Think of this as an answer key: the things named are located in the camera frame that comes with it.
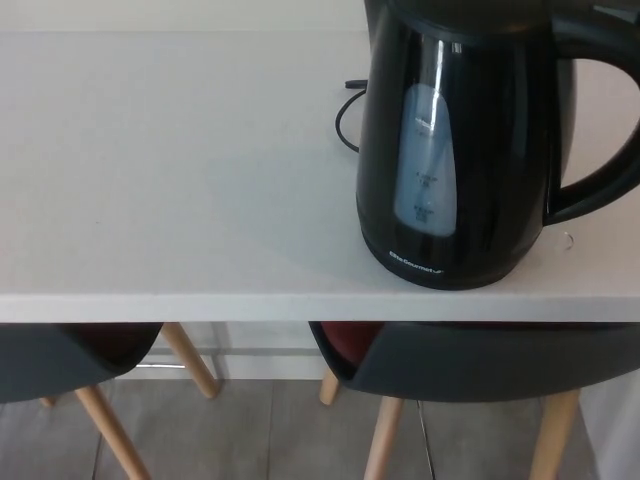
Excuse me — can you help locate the black electric kettle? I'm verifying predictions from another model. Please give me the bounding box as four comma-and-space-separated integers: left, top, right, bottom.
355, 0, 640, 291

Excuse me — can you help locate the grey chair with wooden legs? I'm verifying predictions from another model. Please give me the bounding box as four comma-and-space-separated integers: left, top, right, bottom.
0, 322, 221, 480
308, 321, 640, 480

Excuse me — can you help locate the black power cord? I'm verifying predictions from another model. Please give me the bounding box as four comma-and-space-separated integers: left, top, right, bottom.
333, 78, 369, 153

